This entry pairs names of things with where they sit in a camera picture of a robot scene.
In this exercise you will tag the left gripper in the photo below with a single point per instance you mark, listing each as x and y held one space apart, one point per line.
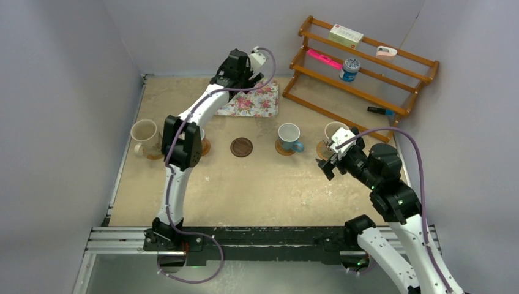
251 78

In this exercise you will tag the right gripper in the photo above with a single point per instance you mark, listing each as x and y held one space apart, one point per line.
328 166

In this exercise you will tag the woven rattan coaster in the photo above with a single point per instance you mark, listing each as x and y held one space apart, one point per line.
154 156
323 151

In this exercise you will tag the tall beige mug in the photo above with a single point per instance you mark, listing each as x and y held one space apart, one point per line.
330 130

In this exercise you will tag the blue mug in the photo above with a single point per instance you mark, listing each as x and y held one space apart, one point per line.
289 135

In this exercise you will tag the orange coaster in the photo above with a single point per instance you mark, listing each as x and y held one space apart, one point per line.
280 150

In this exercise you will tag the dark wooden coaster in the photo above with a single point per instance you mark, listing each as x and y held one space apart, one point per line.
241 147

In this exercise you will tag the light wooden coaster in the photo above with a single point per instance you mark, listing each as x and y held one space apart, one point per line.
206 146

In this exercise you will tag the beige mug with pattern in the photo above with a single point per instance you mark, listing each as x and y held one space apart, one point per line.
147 136

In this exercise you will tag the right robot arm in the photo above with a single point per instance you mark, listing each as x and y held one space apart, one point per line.
397 219

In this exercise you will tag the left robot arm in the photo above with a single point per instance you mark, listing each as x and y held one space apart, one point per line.
182 141

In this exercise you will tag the floral tray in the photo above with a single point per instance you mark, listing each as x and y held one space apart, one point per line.
260 103

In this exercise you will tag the black blue marker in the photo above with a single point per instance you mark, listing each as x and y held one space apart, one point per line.
380 111

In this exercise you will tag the pink highlighter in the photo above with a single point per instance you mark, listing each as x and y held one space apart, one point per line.
324 59

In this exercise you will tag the wooden rack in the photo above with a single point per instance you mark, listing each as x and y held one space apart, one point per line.
365 77

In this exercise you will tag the blue white jar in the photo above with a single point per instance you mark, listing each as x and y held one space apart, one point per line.
350 69

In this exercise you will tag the white green box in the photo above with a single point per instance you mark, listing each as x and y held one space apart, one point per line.
345 36

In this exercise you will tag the pink white tape dispenser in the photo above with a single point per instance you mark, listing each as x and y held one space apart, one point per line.
386 53

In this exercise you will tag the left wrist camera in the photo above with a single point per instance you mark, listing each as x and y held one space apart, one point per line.
257 59

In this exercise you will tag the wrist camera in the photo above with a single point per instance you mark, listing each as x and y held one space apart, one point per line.
257 59
340 143

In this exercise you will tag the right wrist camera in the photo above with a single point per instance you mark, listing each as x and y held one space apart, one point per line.
340 143

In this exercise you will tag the black aluminium base frame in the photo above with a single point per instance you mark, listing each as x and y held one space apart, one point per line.
329 245

